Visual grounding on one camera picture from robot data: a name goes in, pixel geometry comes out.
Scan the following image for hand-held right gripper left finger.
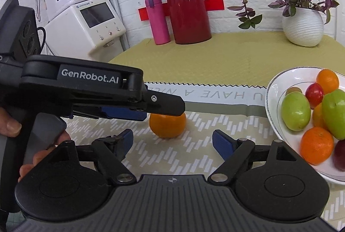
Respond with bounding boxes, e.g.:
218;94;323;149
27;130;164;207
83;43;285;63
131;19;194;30
50;129;136;185

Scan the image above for small red plum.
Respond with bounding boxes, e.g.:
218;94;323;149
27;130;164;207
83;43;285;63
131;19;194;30
305;83;324;109

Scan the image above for green mango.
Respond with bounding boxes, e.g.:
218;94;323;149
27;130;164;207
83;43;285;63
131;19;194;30
321;89;345;140
281;92;311;131

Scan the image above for dark red plum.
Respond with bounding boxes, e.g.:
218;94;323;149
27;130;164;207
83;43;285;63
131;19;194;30
331;139;345;172

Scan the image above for tangerine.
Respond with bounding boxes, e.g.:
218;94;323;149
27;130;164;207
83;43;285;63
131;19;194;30
300;127;335;166

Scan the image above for potted plant white ribbed pot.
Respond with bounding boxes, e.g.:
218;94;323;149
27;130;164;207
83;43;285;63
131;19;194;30
226;0;340;47

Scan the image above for red thermos jug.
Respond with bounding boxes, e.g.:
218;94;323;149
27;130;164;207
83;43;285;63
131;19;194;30
166;0;212;45

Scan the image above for black cable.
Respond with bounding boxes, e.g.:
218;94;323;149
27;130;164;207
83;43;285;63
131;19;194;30
36;26;47;56

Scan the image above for white water dispenser with screen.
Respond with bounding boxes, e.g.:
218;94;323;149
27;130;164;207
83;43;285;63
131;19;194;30
43;0;128;63

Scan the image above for white plate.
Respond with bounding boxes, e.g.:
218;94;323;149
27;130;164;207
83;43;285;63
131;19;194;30
265;67;345;185

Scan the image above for large orange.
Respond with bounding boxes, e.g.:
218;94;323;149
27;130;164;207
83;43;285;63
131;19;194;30
316;69;339;95

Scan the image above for pink bottle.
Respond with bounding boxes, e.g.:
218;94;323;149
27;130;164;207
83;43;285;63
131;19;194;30
145;0;171;45

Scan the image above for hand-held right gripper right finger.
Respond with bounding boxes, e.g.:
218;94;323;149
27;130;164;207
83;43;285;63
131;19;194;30
207;129;297;184

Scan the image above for green cutting mat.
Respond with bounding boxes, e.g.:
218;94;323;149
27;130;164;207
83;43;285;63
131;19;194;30
0;212;22;232

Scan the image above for patterned tablecloth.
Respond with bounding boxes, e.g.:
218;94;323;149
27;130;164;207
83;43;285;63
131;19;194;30
61;31;345;232

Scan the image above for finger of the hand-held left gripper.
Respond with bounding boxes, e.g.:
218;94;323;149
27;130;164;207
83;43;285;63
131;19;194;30
129;91;186;117
69;106;148;122

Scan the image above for yellow-orange citrus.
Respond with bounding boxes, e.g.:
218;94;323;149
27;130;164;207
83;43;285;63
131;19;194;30
312;103;328;130

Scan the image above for red paper sheet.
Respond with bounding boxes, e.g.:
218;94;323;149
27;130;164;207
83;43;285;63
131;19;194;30
138;0;225;22

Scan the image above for person's left hand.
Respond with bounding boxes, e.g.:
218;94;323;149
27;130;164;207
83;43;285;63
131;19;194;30
0;107;72;182

